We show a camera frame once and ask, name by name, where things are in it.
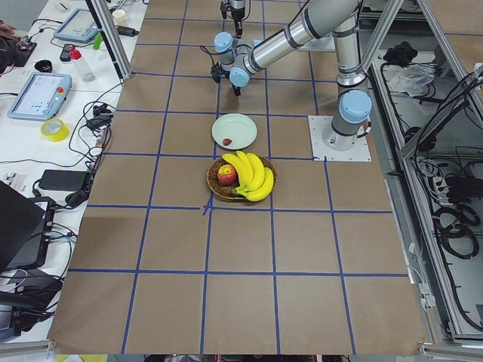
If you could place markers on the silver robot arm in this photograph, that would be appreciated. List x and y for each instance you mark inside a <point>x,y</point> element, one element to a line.
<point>247,12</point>
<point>318,26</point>

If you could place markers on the red yellow apple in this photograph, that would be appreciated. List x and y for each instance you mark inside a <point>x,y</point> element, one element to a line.
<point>227,175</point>

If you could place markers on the brown wicker basket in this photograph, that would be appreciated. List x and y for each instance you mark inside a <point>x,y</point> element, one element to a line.
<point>226,192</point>

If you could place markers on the black cloth bundle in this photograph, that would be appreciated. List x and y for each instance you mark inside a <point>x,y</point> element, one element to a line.
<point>401,55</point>

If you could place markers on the black power adapter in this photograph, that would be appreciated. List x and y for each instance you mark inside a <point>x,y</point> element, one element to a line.
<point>62,180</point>

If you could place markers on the yellow banana bunch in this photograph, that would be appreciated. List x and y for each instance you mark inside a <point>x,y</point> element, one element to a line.
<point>255,180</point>

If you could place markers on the white crumpled cloth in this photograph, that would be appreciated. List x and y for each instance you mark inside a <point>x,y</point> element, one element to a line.
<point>413,80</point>

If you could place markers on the light green round plate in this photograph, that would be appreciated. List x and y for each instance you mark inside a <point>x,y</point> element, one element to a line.
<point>239,128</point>

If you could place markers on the paper cup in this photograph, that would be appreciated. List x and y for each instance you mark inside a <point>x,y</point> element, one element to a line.
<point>119,16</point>

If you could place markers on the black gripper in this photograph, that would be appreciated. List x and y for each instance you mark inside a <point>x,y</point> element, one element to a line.
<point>238,13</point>
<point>235,82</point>

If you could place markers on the blue teach pendant near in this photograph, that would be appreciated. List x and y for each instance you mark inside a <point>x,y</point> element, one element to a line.
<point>41,97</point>

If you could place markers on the black laptop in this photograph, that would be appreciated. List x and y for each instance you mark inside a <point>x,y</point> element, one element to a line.
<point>25,223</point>

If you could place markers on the blue teach pendant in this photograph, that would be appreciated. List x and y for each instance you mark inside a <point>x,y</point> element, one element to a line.
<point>78,27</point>
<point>41,97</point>

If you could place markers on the aluminium frame post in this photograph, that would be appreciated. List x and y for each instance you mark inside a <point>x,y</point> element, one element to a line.
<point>106,26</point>

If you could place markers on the clear water bottle red cap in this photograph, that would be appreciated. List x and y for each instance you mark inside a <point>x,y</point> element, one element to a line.
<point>82,66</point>

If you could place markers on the blue teach pendant far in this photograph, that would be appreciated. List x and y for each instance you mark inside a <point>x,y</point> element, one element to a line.
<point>78,27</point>

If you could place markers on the black small bowl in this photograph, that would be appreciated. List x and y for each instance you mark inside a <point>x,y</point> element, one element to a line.
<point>44,66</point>

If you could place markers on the yellow tape roll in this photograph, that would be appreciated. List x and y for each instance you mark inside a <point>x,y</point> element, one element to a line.
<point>54,130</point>

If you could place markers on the green marker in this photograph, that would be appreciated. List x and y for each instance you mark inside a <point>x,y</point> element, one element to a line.
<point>98,41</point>

